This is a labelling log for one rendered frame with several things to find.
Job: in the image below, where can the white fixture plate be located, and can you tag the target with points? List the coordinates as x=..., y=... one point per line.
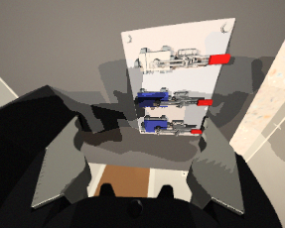
x=208, y=37

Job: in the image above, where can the red-handled toggle clamp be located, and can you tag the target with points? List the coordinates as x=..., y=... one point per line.
x=188, y=56

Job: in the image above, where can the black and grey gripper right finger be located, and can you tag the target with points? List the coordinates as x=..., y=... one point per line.
x=223, y=185

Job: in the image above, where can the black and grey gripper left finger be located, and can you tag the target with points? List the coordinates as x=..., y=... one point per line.
x=57, y=178

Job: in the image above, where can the toggle clamp with red handle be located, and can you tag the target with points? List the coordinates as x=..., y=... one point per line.
x=180, y=98
x=177, y=126

